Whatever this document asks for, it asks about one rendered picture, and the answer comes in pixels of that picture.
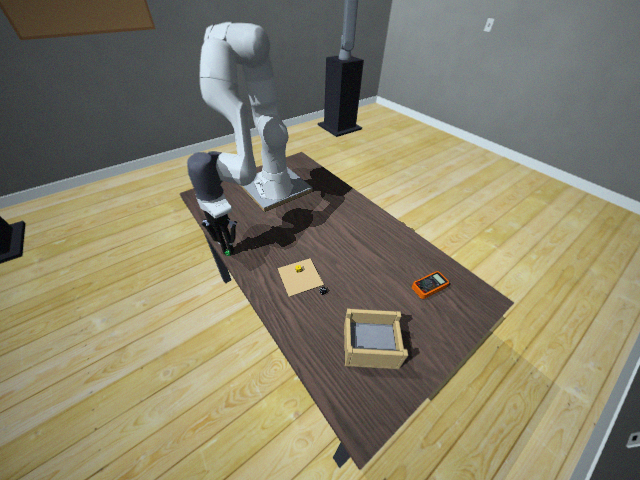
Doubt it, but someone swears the tan wooden crate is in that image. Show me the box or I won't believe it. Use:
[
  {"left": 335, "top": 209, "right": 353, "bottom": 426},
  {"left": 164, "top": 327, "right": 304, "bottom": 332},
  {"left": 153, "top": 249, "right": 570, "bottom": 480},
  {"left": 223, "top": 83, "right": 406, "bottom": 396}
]
[{"left": 344, "top": 310, "right": 408, "bottom": 369}]

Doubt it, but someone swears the tan flat mat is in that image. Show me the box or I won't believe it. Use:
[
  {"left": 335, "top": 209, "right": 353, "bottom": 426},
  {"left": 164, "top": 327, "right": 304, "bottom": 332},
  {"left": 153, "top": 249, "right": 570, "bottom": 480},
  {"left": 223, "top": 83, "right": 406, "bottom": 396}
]
[{"left": 278, "top": 259, "right": 324, "bottom": 297}]

